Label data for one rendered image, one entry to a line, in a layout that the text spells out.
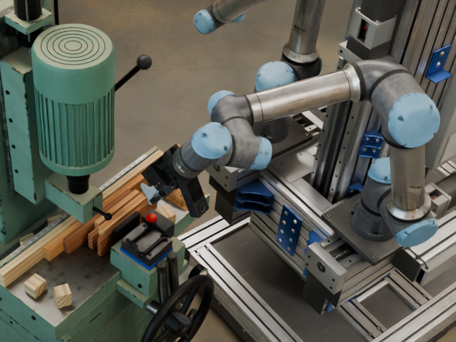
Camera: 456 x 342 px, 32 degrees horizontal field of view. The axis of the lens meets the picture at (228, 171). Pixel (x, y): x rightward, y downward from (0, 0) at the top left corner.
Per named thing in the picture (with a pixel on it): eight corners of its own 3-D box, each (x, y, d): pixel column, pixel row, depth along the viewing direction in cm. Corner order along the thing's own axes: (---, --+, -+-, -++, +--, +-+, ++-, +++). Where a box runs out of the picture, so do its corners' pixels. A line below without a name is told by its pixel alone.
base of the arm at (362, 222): (372, 196, 246) (381, 173, 239) (409, 227, 239) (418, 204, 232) (338, 216, 239) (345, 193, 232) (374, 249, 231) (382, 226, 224)
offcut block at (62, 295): (72, 305, 197) (71, 293, 194) (58, 309, 196) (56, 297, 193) (68, 294, 199) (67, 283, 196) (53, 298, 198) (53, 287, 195)
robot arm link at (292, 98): (395, 36, 196) (202, 86, 188) (416, 64, 188) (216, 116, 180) (391, 73, 204) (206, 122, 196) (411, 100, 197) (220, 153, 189)
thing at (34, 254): (4, 288, 198) (3, 275, 195) (-2, 283, 199) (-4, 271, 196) (163, 165, 235) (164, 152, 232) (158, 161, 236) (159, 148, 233)
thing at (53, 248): (49, 261, 206) (49, 251, 203) (44, 257, 207) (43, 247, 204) (183, 156, 239) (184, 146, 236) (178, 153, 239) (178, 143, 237)
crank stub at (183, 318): (194, 322, 196) (188, 330, 195) (176, 309, 198) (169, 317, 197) (192, 319, 194) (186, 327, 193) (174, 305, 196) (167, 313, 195)
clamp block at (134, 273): (147, 298, 204) (148, 276, 198) (108, 271, 209) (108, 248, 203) (184, 264, 213) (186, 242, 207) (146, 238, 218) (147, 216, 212)
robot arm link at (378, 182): (391, 181, 237) (402, 148, 228) (411, 214, 229) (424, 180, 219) (354, 187, 234) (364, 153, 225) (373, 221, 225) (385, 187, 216)
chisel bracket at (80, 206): (83, 229, 204) (83, 205, 198) (45, 201, 209) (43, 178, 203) (104, 213, 208) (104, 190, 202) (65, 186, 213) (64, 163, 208)
